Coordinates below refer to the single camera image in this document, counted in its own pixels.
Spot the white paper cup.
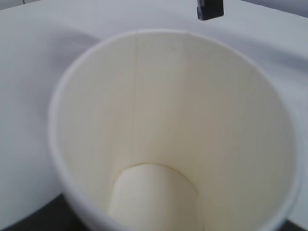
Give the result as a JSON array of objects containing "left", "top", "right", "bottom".
[{"left": 48, "top": 30, "right": 303, "bottom": 231}]

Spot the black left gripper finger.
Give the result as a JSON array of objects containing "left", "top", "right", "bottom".
[{"left": 197, "top": 0, "right": 224, "bottom": 20}]

